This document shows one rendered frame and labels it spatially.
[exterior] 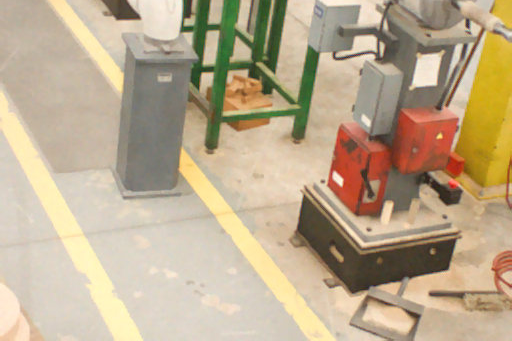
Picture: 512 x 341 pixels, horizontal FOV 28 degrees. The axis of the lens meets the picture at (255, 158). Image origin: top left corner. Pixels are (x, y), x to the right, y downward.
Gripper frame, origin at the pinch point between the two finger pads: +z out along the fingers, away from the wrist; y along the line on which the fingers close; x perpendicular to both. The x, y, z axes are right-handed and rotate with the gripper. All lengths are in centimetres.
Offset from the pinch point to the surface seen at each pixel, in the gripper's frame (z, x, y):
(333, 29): 36, -6, 35
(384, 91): 60, -20, 20
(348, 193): 57, -68, 17
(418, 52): 63, -2, 13
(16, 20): -220, -115, 73
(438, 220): 73, -72, -21
